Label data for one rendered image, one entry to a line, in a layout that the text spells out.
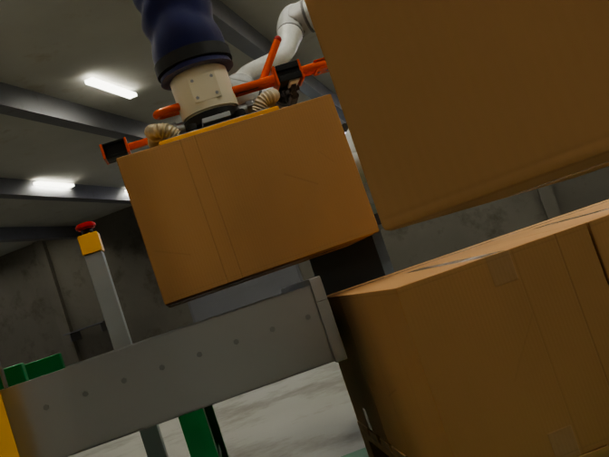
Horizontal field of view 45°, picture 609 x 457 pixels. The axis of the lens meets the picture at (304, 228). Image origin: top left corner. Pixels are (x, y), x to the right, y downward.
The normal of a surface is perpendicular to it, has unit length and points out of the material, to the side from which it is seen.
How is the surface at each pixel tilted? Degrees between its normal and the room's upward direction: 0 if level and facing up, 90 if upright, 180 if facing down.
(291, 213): 90
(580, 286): 90
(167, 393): 90
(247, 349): 90
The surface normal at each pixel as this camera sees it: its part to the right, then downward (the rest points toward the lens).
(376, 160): -0.58, 0.14
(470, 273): 0.13, -0.11
